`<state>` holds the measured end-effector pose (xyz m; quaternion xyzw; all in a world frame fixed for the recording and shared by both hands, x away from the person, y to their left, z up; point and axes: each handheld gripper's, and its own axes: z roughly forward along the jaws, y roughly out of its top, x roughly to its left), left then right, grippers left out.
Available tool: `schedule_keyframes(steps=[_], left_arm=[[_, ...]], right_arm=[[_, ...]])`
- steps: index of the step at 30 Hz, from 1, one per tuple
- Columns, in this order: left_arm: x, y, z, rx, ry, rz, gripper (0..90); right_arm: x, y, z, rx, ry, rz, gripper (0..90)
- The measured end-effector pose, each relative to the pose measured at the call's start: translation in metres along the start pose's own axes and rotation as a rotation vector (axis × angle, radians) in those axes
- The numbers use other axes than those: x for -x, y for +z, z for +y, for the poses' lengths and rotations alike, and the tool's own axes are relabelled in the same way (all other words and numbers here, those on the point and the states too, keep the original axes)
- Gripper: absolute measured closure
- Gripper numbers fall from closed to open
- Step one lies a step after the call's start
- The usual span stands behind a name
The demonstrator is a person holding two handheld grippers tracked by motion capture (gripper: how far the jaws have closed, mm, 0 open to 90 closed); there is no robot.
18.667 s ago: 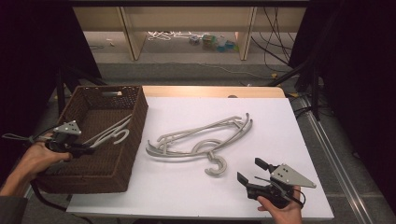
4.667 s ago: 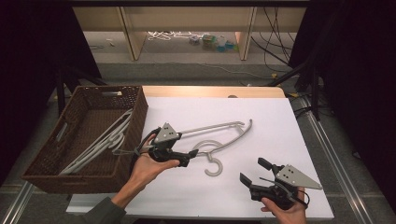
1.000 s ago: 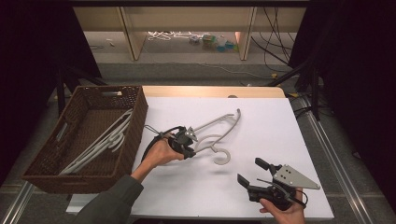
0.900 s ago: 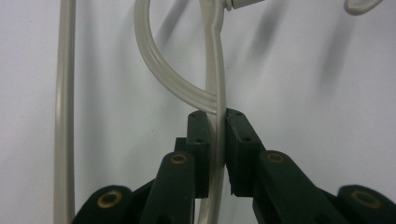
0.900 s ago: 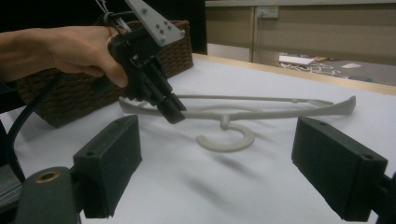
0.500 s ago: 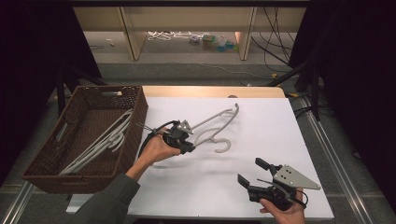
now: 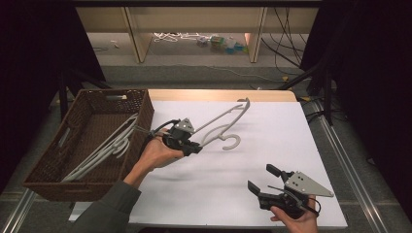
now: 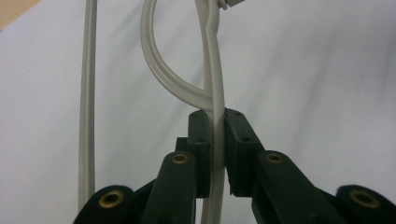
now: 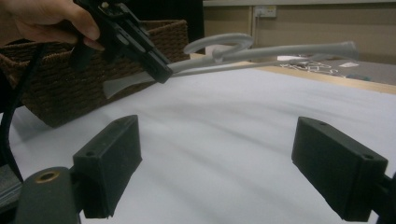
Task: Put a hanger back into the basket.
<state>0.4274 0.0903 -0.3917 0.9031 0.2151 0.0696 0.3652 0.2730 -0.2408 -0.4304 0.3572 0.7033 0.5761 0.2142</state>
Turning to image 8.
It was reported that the grey plastic clothes hanger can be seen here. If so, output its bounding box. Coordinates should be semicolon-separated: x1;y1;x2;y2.
78;0;248;224

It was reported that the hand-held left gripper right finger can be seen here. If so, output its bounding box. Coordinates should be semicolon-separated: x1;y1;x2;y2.
223;107;347;224

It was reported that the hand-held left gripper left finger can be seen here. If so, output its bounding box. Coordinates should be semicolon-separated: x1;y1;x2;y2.
140;109;213;224

